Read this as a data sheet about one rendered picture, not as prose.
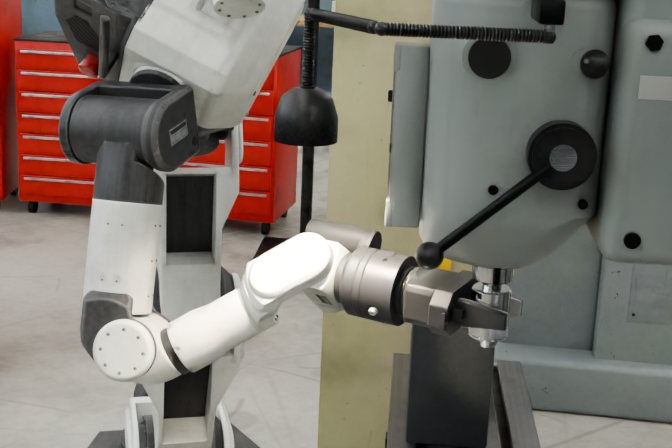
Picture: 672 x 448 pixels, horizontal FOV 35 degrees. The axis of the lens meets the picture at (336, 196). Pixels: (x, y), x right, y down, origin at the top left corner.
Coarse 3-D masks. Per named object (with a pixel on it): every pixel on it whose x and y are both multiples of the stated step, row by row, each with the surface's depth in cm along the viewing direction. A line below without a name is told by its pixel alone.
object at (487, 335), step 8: (472, 296) 127; (488, 304) 125; (496, 304) 125; (504, 304) 126; (472, 328) 127; (480, 328) 126; (472, 336) 128; (480, 336) 127; (488, 336) 126; (496, 336) 126; (504, 336) 127
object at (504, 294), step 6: (480, 282) 129; (474, 288) 127; (480, 288) 127; (504, 288) 127; (510, 288) 127; (474, 294) 126; (480, 294) 126; (486, 294) 125; (492, 294) 125; (498, 294) 125; (504, 294) 125; (510, 294) 126; (486, 300) 125; (492, 300) 125; (498, 300) 125; (504, 300) 126
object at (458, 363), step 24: (432, 336) 155; (456, 336) 155; (432, 360) 156; (456, 360) 156; (480, 360) 156; (408, 384) 166; (432, 384) 157; (456, 384) 157; (480, 384) 156; (408, 408) 158; (432, 408) 158; (456, 408) 158; (480, 408) 157; (408, 432) 159; (432, 432) 159; (456, 432) 159; (480, 432) 158
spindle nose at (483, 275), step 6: (474, 270) 126; (480, 270) 125; (486, 270) 125; (492, 270) 124; (504, 270) 125; (510, 270) 125; (474, 276) 126; (480, 276) 125; (486, 276) 125; (492, 276) 125; (504, 276) 125; (510, 276) 125; (486, 282) 125; (492, 282) 125; (504, 282) 125
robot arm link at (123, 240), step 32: (96, 224) 137; (128, 224) 136; (96, 256) 137; (128, 256) 137; (96, 288) 137; (128, 288) 137; (96, 320) 136; (128, 320) 134; (96, 352) 134; (128, 352) 134
